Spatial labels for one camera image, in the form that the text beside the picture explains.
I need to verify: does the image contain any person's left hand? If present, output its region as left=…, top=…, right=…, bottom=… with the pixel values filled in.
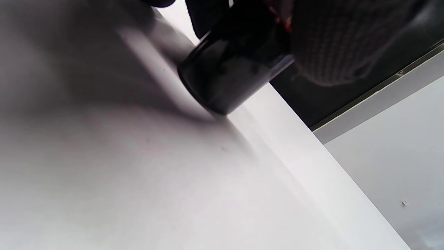
left=186, top=0, right=427, bottom=87

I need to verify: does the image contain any clear soy sauce bottle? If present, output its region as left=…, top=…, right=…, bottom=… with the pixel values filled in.
left=177, top=14, right=295, bottom=116

